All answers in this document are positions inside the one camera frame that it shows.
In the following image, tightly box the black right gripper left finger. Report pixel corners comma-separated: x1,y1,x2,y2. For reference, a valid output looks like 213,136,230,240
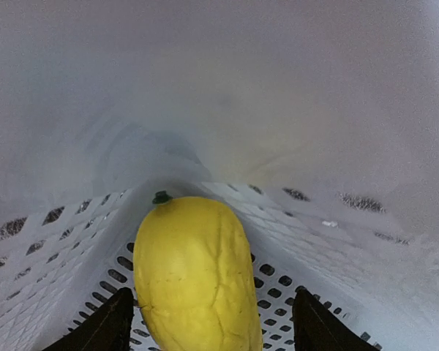
44,287,134,351

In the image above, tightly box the yellow toy mango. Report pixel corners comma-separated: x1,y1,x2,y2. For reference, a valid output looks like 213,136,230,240
132,191,263,350

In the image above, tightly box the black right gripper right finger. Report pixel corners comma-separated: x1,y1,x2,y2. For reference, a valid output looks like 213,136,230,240
292,287,380,351

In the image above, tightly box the white perforated plastic basket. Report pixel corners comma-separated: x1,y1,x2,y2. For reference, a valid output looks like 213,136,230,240
0,1,439,350

